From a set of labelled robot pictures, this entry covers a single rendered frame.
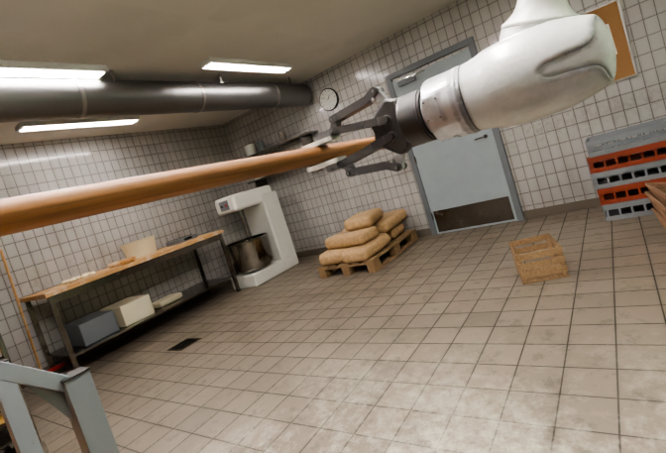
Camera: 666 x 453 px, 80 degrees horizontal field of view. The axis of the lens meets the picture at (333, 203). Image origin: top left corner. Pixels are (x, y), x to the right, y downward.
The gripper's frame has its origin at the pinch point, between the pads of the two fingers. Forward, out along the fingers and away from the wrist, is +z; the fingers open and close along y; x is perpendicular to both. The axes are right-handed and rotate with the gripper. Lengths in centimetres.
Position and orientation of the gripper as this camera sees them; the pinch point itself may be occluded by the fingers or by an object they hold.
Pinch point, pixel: (322, 154)
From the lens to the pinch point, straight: 68.3
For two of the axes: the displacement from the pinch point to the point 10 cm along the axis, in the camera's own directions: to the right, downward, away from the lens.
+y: 3.0, 9.5, 0.6
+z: -7.7, 2.1, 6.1
